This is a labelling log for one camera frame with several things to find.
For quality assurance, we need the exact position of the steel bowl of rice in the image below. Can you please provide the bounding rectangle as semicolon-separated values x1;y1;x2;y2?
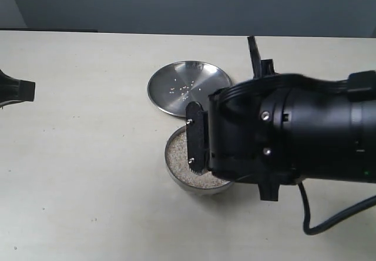
164;126;233;196

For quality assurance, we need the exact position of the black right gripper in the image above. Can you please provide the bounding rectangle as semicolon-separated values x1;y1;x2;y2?
186;59;294;201

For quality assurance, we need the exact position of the round steel plate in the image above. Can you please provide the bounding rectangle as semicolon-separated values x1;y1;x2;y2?
147;61;233;118

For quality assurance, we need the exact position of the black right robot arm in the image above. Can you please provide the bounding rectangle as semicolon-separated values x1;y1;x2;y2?
186;59;375;201

